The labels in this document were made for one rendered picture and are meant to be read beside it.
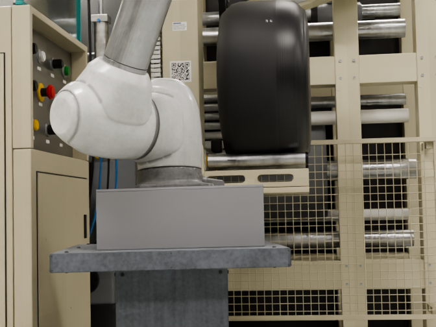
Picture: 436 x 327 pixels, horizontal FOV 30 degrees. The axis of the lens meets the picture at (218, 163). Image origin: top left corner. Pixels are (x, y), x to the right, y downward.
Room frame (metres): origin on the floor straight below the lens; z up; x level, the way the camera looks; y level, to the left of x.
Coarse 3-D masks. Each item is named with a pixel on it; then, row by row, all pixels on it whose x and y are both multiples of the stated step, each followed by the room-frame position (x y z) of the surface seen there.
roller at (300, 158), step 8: (272, 152) 2.72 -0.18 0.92; (280, 152) 2.72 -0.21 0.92; (288, 152) 2.71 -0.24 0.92; (296, 152) 2.71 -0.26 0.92; (304, 152) 2.70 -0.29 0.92; (208, 160) 2.73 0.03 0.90; (216, 160) 2.73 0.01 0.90; (224, 160) 2.72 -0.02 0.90; (232, 160) 2.72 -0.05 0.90; (240, 160) 2.72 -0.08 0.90; (248, 160) 2.72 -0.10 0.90; (256, 160) 2.71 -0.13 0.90; (264, 160) 2.71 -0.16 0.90; (272, 160) 2.71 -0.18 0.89; (280, 160) 2.71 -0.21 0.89; (288, 160) 2.70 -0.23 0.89; (296, 160) 2.70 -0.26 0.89; (304, 160) 2.70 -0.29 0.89
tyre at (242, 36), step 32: (288, 0) 2.76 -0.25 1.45; (224, 32) 2.65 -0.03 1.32; (256, 32) 2.61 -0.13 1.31; (288, 32) 2.60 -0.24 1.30; (224, 64) 2.61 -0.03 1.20; (256, 64) 2.59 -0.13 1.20; (288, 64) 2.58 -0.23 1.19; (224, 96) 2.63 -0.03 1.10; (256, 96) 2.60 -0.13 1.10; (288, 96) 2.59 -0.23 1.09; (224, 128) 2.69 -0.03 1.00; (256, 128) 2.65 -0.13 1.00; (288, 128) 2.64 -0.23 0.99
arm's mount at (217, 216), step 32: (96, 192) 1.78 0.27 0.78; (128, 192) 1.78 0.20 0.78; (160, 192) 1.79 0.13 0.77; (192, 192) 1.79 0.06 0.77; (224, 192) 1.80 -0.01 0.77; (256, 192) 1.80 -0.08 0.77; (128, 224) 1.78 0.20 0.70; (160, 224) 1.79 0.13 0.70; (192, 224) 1.79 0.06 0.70; (224, 224) 1.80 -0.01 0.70; (256, 224) 1.80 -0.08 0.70
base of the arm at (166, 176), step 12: (156, 168) 1.87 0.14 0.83; (168, 168) 1.87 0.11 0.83; (180, 168) 1.88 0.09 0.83; (192, 168) 1.89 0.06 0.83; (144, 180) 1.89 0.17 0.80; (156, 180) 1.87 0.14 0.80; (168, 180) 1.86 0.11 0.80; (180, 180) 1.87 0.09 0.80; (192, 180) 1.88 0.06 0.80; (204, 180) 1.94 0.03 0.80; (216, 180) 1.95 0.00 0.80
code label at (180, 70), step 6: (186, 60) 2.82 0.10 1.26; (174, 66) 2.82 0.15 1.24; (180, 66) 2.82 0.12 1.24; (186, 66) 2.82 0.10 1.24; (174, 72) 2.82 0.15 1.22; (180, 72) 2.82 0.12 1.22; (186, 72) 2.82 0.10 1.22; (174, 78) 2.82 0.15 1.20; (180, 78) 2.82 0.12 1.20; (186, 78) 2.82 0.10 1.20
